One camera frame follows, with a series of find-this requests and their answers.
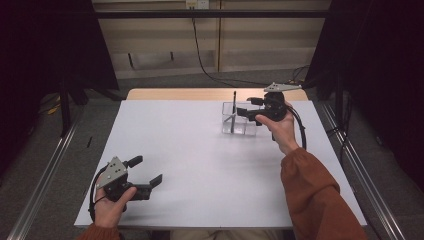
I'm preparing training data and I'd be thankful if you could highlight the black metal stand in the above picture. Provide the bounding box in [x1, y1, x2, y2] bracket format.
[59, 78, 72, 138]
[334, 73, 345, 128]

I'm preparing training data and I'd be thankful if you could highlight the black curtain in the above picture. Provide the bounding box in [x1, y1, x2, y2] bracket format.
[0, 0, 120, 181]
[304, 0, 424, 191]

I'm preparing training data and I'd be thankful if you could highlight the white table sheet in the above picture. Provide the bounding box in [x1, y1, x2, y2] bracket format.
[73, 99, 368, 231]

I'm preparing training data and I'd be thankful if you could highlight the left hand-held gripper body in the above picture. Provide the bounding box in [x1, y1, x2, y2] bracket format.
[96, 156, 153, 203]

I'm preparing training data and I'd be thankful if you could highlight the person's left hand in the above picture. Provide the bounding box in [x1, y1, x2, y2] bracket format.
[94, 186, 138, 229]

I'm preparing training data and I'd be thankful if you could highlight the person's right hand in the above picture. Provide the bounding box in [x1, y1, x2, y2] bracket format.
[254, 101, 300, 156]

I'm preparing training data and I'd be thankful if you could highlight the black horizontal frame bar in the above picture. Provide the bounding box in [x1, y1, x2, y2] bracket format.
[94, 9, 331, 19]

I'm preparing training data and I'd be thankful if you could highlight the right hand-held gripper black cable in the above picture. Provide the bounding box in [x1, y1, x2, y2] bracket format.
[286, 105, 308, 151]

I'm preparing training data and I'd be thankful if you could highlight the left hand-held gripper black cable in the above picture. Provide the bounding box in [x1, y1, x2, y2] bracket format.
[87, 165, 109, 223]

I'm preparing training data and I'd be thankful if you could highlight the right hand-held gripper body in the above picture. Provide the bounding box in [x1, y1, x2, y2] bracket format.
[256, 82, 303, 123]

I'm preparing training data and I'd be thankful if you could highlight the clear plastic organizer box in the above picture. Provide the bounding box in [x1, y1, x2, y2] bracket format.
[221, 101, 262, 137]

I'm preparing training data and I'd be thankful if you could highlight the aluminium floor rail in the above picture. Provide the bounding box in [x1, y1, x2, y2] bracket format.
[319, 101, 406, 240]
[6, 106, 84, 240]

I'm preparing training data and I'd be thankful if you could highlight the hand-held gripper black cable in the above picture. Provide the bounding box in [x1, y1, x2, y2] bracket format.
[87, 165, 109, 223]
[286, 105, 308, 151]

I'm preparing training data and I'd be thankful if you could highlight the black floor cable bundle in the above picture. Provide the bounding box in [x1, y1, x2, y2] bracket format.
[289, 64, 311, 86]

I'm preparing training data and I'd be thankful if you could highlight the black wall cable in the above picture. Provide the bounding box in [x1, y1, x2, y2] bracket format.
[190, 7, 295, 88]

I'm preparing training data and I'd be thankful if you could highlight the white wall outlet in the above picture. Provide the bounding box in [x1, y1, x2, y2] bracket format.
[185, 0, 210, 10]

